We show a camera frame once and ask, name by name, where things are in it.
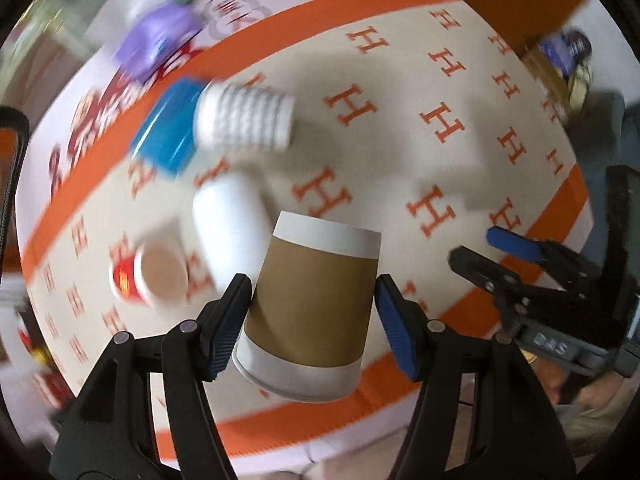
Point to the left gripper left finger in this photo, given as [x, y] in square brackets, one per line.
[109, 431]

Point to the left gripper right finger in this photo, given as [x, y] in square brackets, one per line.
[481, 412]

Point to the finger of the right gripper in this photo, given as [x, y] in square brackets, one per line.
[561, 263]
[505, 285]

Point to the brown sleeve paper cup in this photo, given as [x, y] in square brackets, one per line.
[305, 333]

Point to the red paper cup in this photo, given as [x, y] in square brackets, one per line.
[154, 275]

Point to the white plastic cup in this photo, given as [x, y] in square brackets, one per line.
[233, 228]

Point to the grey checkered paper cup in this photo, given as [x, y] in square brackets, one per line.
[243, 118]

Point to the blue translucent plastic cup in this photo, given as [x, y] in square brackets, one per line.
[166, 139]

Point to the teal sofa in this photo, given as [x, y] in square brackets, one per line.
[607, 134]

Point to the orange beige H blanket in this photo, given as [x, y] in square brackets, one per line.
[413, 118]

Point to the cardboard box with items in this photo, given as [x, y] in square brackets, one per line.
[560, 63]

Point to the purple tissue pack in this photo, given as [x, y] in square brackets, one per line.
[156, 38]

